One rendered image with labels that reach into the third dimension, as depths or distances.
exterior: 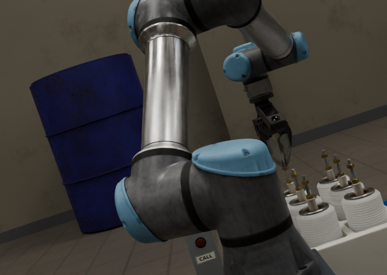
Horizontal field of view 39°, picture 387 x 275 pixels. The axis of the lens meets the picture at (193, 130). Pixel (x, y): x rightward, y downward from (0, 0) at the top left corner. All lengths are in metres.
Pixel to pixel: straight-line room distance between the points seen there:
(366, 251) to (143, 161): 0.66
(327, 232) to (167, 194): 0.60
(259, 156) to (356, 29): 3.33
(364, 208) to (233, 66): 0.48
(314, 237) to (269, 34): 0.49
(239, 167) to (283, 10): 3.25
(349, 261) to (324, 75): 2.77
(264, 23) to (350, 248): 0.56
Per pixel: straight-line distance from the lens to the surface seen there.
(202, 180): 0.81
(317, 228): 1.35
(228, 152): 0.79
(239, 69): 1.42
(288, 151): 1.58
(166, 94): 0.97
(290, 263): 0.82
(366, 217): 1.37
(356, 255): 1.36
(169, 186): 0.84
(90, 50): 3.98
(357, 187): 1.39
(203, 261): 1.38
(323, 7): 4.05
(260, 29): 1.21
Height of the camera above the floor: 0.63
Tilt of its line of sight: 4 degrees down
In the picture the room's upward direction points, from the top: 19 degrees counter-clockwise
